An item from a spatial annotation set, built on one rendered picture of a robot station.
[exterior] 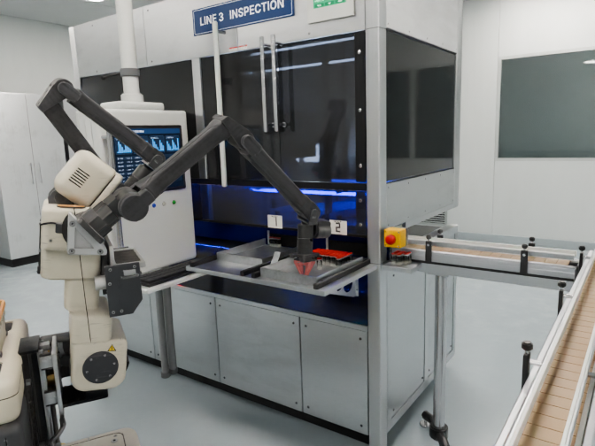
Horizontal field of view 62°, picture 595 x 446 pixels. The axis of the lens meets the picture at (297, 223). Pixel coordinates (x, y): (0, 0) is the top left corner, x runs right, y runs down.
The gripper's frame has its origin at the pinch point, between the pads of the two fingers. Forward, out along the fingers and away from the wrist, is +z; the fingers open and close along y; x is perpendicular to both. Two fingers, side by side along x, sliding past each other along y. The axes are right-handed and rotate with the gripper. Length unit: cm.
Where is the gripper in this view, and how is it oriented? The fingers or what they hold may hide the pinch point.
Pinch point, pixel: (304, 278)
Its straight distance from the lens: 178.9
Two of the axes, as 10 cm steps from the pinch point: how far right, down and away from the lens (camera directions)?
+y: 5.9, -0.5, 8.1
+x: -8.1, -0.7, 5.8
